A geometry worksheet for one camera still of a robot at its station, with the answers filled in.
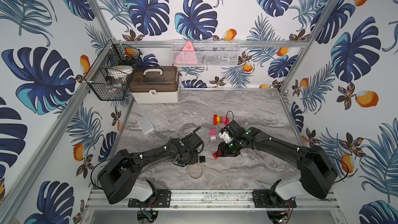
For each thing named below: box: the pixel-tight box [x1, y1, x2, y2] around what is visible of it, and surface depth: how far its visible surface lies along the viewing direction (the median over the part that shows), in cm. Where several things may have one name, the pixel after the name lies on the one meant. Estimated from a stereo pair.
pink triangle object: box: [175, 40, 198, 65], surface depth 92 cm
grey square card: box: [137, 117, 154, 135], surface depth 102 cm
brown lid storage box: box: [129, 65, 179, 104], surface depth 105 cm
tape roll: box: [187, 162, 205, 179], surface depth 85 cm
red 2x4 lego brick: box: [213, 114, 219, 126], surface depth 104 cm
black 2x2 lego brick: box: [199, 155, 206, 163], surface depth 87 cm
